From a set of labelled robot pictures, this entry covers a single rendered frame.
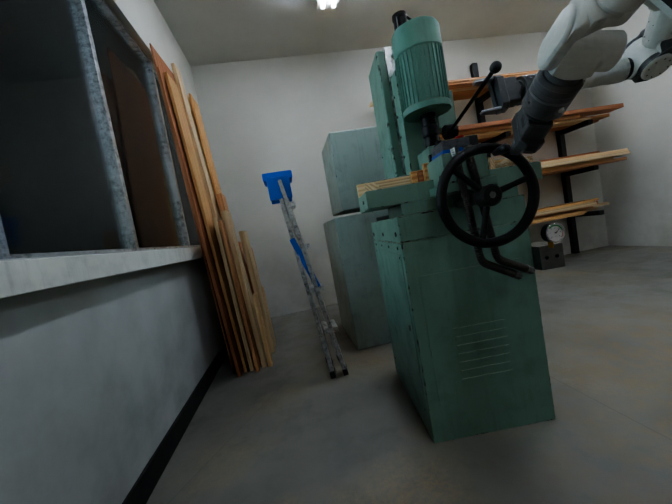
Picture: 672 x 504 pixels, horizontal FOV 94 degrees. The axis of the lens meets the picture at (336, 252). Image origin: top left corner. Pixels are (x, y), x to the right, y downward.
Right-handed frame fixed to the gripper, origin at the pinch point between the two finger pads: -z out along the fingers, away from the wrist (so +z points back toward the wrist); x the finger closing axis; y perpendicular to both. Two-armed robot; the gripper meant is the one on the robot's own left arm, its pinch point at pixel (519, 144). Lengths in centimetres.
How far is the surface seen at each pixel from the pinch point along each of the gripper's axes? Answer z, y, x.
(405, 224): -29.4, 23.8, -7.9
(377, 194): -23.7, 33.9, -0.7
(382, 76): -27, 36, 64
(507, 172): -23.9, -8.5, 12.1
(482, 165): -14.5, 3.4, 5.8
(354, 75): -161, 68, 259
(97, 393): -38, 112, -70
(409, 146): -36, 22, 33
